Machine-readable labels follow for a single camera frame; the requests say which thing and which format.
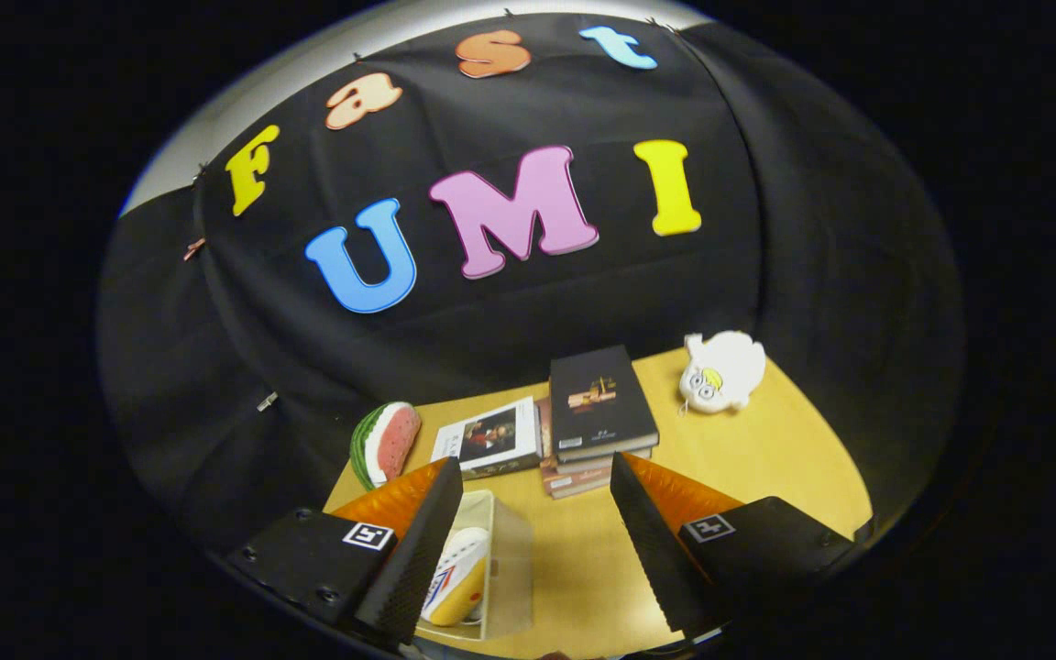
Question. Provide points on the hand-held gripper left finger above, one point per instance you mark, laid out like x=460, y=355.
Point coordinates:
x=413, y=568

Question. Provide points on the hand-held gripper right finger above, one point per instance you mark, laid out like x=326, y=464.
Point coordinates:
x=652, y=550

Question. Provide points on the white canvas shoe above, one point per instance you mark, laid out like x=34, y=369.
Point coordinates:
x=466, y=587

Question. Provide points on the cream fabric storage box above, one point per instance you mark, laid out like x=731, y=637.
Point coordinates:
x=511, y=568

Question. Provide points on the brown book with white pages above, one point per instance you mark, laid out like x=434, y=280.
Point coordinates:
x=597, y=463

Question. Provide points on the reddish brown book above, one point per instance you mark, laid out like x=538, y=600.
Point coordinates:
x=574, y=481

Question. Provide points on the watermelon slice toy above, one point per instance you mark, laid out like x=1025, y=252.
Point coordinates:
x=386, y=445

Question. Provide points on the white portrait cover book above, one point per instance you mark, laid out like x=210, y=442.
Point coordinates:
x=491, y=435

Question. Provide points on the black hardcover book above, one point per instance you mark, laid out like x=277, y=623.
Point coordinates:
x=601, y=399

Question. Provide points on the white cartoon plush toy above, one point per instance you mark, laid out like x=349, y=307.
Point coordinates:
x=725, y=371

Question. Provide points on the silver clip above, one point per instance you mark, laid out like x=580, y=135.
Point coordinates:
x=267, y=401

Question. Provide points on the copper clip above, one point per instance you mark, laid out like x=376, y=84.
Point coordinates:
x=193, y=249

